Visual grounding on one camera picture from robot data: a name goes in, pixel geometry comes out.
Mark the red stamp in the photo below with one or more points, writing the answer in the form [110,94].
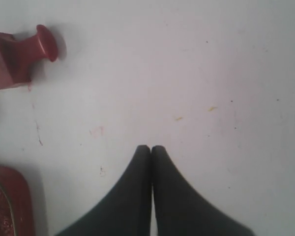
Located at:
[16,57]

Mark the red ink pad tin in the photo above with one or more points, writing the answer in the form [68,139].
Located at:
[16,215]

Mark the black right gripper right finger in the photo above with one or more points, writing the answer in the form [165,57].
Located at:
[180,209]

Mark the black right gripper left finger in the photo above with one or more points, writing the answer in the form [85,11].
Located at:
[126,209]

